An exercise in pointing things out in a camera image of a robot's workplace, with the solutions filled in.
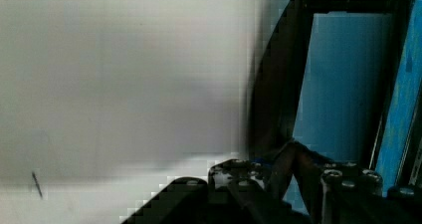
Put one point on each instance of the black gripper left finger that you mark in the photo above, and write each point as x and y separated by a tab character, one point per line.
235	192

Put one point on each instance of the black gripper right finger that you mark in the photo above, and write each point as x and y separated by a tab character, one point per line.
346	193

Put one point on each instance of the black oven door handle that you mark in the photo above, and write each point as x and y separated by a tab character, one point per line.
278	83

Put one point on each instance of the black toaster oven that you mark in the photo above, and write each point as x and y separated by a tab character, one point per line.
353	68

